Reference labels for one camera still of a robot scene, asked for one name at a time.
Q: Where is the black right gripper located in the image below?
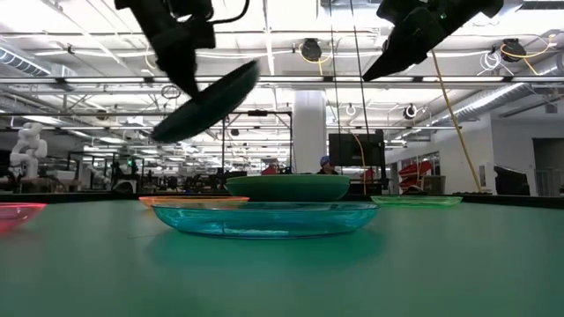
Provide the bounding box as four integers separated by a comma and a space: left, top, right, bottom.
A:
361, 0, 504, 84

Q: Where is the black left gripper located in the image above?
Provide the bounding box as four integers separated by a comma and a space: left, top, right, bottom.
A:
114, 0, 218, 99

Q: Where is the dark green opaque plate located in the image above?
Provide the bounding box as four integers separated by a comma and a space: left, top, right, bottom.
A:
150, 59, 262, 144

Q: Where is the green transparent plate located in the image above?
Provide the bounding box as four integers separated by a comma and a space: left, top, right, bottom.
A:
369, 195, 464, 209

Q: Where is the blue transparent plate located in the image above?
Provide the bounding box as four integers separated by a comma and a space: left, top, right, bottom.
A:
151, 201, 380, 240

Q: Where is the pink transparent plate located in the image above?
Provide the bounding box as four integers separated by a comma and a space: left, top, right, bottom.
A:
0, 202, 48, 234

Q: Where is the long ceiling light bar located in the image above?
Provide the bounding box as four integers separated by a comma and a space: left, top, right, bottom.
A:
0, 75, 564, 86

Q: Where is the black monitor screen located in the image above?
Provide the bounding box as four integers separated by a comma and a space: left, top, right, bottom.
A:
328, 129, 387, 168

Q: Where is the white building column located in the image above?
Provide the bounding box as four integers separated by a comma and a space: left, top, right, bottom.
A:
292, 90, 329, 175

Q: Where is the red rack item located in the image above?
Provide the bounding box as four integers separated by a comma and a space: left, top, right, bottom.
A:
397, 159, 435, 191

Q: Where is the orange transparent plate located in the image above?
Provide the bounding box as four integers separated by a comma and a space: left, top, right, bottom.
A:
138, 195, 251, 210

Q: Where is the grey bin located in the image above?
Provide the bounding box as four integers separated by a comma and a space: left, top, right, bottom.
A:
422, 174, 448, 196

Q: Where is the black chair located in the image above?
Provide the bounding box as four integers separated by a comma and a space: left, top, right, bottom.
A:
493, 164, 531, 197

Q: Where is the black hanging cable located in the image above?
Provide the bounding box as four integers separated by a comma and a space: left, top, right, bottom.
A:
349, 0, 372, 134
328, 0, 343, 134

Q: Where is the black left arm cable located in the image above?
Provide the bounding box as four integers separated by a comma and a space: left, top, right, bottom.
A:
205, 0, 251, 26

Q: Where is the black metal frame rig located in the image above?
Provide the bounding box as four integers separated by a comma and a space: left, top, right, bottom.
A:
220, 109, 294, 177

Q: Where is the black ceiling cable reel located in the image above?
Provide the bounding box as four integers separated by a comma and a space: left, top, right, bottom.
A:
501, 38, 528, 63
300, 37, 324, 63

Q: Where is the thick yellow hanging cable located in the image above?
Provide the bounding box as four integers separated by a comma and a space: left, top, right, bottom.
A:
430, 48, 483, 194

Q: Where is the silver air duct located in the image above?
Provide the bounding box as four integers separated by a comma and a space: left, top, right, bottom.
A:
429, 56, 564, 129

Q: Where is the thin orange hanging cable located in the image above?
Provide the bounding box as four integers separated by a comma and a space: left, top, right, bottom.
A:
350, 131, 368, 195

